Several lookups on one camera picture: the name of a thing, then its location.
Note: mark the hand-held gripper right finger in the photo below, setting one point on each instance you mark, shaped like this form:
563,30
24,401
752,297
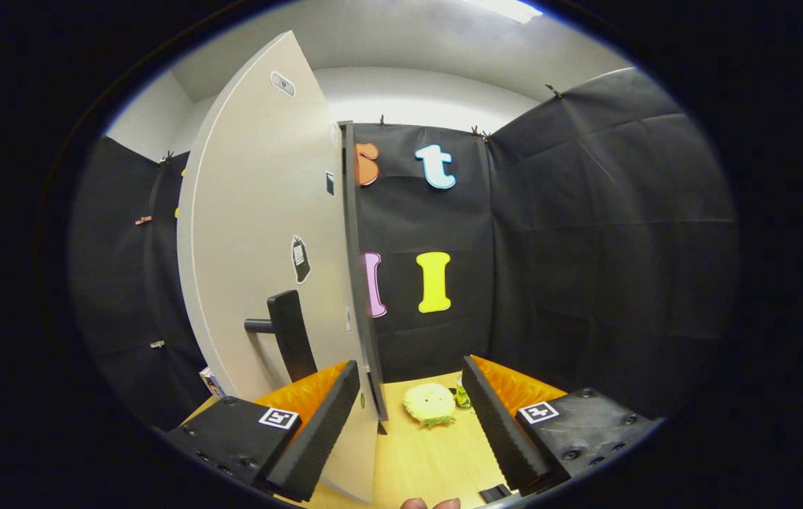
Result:
497,431

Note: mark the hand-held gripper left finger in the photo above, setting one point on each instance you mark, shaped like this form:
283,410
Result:
320,431

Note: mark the dark grey shoe cabinet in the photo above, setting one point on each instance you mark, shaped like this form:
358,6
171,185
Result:
357,247

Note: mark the beige shoe cabinet door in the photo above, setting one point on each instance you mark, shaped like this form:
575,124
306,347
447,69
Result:
253,212

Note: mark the green drink bottle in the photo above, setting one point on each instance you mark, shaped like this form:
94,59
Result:
463,394

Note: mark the yellow round plush toy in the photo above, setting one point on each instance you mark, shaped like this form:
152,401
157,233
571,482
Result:
430,403

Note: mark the white book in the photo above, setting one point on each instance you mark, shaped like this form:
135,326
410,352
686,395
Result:
212,382

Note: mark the black backdrop cloth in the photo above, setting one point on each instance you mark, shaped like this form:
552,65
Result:
585,247

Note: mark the ceiling light strip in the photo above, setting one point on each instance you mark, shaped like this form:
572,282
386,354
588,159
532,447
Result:
504,8

